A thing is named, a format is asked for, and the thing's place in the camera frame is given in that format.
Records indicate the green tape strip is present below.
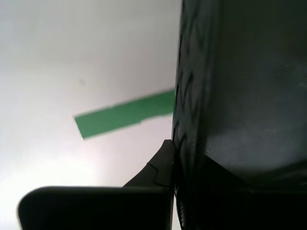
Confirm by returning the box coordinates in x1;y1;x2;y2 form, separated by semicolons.
73;89;176;141

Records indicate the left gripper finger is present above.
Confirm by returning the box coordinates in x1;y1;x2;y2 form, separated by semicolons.
191;152;307;230
16;139;175;230

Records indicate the black mesh basket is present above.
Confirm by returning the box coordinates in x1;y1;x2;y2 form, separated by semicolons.
171;0;307;230

